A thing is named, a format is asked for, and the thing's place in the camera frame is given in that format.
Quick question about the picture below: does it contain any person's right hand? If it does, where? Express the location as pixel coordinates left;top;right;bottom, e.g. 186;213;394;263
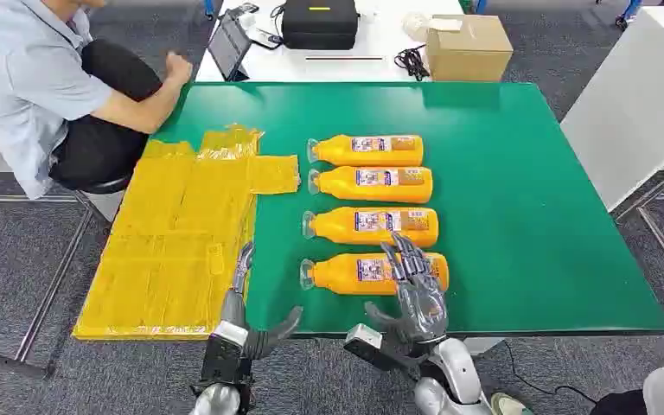
163;51;195;87

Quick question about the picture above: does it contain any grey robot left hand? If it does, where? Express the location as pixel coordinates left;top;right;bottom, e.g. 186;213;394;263
219;241;304;362

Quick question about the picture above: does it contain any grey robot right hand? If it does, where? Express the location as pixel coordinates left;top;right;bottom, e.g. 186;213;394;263
364;232;450;348

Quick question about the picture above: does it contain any orange drink bottle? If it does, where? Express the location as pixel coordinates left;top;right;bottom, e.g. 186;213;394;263
306;134;425;169
299;252;450;297
307;166;435;205
301;207;440;248

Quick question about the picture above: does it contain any black tablet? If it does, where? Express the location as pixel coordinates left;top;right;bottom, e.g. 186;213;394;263
207;12;253;82

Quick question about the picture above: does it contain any white table leg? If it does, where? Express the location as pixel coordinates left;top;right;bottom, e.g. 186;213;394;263
462;336;506;357

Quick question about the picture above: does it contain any dark phone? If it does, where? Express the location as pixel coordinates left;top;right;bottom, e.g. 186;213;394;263
254;29;284;50
226;3;259;21

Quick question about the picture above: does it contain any yellow plastic sheet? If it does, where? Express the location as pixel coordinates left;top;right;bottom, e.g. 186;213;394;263
72;123;302;343

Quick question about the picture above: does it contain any green table mat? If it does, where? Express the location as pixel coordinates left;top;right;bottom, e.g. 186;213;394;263
154;81;664;336

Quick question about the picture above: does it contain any pale shoe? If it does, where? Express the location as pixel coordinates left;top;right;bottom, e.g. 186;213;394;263
491;392;533;415

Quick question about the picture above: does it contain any black round stool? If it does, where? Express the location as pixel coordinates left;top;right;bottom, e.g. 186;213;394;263
77;176;132;225

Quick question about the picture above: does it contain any black carry case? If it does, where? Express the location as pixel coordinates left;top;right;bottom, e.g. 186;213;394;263
281;0;361;51

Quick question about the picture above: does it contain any clear plastic bag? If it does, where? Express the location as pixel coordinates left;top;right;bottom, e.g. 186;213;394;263
401;11;431;42

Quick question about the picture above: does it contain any brown cardboard box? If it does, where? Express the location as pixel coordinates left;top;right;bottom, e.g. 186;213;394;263
425;14;514;83

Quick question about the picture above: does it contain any white paper slip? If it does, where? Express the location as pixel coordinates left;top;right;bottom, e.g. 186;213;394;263
428;16;463;33

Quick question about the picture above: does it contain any large white table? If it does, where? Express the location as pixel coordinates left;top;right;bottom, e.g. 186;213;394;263
559;5;664;213

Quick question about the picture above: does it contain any blue metal rack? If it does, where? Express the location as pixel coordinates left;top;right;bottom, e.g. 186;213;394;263
201;0;643;31

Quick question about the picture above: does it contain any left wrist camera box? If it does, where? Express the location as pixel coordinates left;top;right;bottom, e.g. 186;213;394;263
194;320;253;396

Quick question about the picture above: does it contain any black floor cable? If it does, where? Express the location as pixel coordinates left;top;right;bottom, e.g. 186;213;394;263
502;341;597;405

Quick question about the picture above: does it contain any black cable bundle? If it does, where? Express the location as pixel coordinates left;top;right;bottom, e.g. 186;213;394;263
393;44;431;82

